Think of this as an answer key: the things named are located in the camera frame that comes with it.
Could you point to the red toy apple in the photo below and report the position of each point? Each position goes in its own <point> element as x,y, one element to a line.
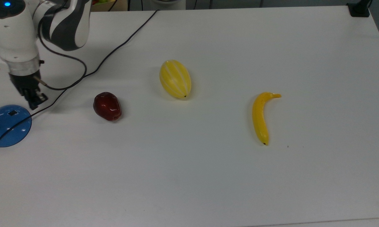
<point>107,106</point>

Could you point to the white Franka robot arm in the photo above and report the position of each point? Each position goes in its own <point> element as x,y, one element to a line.
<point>16,34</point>

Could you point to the black table clamp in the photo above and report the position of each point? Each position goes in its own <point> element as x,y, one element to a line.
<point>359,9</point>

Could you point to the blue round plate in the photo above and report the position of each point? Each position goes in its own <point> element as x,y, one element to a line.
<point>8,126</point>

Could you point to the yellow toy banana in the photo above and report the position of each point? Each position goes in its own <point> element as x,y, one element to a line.
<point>259,119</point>

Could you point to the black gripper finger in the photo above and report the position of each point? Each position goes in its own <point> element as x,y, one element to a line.
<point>41,96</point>
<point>32,101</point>

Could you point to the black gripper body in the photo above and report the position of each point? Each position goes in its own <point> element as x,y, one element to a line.
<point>25,83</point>

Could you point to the yellow striped toy melon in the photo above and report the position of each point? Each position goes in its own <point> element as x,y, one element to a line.
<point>175,78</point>

